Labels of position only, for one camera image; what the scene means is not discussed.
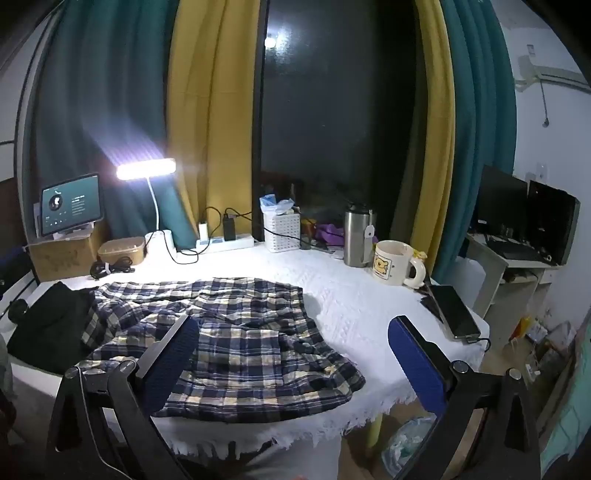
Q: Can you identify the cardboard box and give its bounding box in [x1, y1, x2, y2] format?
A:
[28, 226, 109, 282]

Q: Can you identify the white power strip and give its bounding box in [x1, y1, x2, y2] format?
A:
[196, 234, 256, 253]

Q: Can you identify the brown lidded bowl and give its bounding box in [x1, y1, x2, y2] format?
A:
[97, 237, 147, 267]

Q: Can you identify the black monitor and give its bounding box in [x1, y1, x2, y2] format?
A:
[526, 180, 581, 266]
[475, 165, 529, 238]

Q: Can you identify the black cloth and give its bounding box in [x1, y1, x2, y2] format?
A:
[7, 281, 100, 374]

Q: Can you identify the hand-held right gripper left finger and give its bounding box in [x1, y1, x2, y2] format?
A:
[45, 315, 201, 480]

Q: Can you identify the white plastic basket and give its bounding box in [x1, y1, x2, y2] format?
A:
[263, 210, 302, 253]

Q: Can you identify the yellow table leg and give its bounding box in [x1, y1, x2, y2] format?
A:
[367, 413, 384, 448]

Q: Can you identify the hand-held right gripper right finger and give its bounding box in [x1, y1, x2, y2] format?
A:
[388, 315, 542, 480]

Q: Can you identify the steel thermos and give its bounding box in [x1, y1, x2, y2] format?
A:
[344, 203, 377, 268]

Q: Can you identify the yellow curtain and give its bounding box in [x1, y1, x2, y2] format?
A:
[406, 0, 458, 273]
[165, 0, 262, 245]

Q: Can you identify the cream bear mug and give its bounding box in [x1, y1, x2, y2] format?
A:
[372, 240, 426, 288]

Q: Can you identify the black cable bundle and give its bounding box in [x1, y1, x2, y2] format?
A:
[90, 256, 137, 280]

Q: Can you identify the white desk lamp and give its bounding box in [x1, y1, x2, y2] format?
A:
[115, 158, 178, 261]

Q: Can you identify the plastic trash bag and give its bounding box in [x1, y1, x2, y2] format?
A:
[383, 415, 437, 478]

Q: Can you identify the white textured tablecloth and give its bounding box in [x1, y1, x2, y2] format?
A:
[9, 240, 491, 462]

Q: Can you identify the teal curtain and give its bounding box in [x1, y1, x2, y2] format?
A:
[28, 0, 199, 245]
[434, 0, 518, 287]

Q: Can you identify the purple cloth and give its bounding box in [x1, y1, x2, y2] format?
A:
[316, 223, 347, 247]

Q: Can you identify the dark window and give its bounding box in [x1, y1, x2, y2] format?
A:
[259, 0, 416, 241]

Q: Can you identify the blue plaid shirt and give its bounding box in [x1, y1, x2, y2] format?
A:
[76, 277, 366, 423]

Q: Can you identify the blue plastic bag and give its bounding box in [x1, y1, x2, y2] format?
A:
[259, 194, 296, 215]

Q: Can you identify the tablet with teal screen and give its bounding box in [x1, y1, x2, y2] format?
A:
[39, 173, 102, 237]

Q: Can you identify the white air conditioner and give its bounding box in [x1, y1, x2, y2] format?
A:
[515, 44, 587, 93]

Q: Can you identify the white computer desk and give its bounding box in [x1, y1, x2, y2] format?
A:
[457, 231, 561, 319]

